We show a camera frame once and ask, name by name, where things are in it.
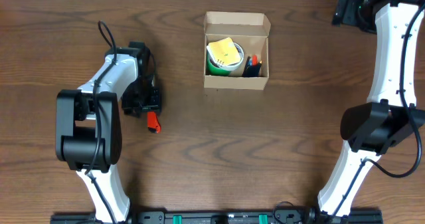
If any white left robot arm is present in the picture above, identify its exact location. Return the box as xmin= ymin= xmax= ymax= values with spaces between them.
xmin=50 ymin=42 xmax=161 ymax=223

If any black correction tape dispenser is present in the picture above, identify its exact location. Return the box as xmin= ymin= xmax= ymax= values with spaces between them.
xmin=242 ymin=57 xmax=262 ymax=78

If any cardboard box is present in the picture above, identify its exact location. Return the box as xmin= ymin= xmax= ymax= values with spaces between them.
xmin=203 ymin=11 xmax=271 ymax=90

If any orange utility knife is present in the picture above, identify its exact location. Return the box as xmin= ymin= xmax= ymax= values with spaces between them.
xmin=147 ymin=112 xmax=161 ymax=134

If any green tape roll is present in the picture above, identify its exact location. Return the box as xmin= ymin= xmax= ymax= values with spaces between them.
xmin=207 ymin=53 xmax=230 ymax=76

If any orange stapler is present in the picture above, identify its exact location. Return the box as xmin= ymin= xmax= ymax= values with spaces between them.
xmin=252 ymin=55 xmax=259 ymax=67

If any yellow sticky note pad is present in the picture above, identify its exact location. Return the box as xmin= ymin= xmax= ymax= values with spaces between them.
xmin=207 ymin=37 xmax=242 ymax=66

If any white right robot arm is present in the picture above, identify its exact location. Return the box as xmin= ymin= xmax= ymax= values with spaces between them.
xmin=317 ymin=0 xmax=424 ymax=223

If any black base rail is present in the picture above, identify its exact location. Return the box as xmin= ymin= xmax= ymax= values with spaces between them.
xmin=50 ymin=207 xmax=384 ymax=224

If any white masking tape roll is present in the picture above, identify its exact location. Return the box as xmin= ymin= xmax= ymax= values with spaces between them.
xmin=207 ymin=40 xmax=244 ymax=71

